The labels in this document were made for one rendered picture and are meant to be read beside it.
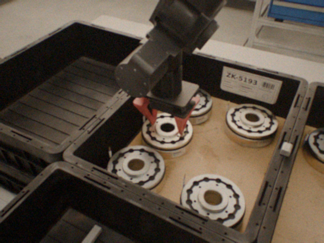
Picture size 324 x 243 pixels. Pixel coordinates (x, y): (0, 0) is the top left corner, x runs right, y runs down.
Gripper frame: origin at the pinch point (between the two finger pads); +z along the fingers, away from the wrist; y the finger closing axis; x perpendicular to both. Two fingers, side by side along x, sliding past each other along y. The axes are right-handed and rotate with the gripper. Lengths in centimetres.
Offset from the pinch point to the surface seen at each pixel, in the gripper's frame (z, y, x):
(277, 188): -5.9, 22.3, -9.5
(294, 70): 21, 16, 61
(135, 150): 0.7, -2.5, -8.0
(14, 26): 89, -230, 131
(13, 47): 88, -200, 102
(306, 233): 4.4, 28.2, -7.9
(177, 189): 3.7, 7.4, -10.3
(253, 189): 4.4, 18.9, -3.8
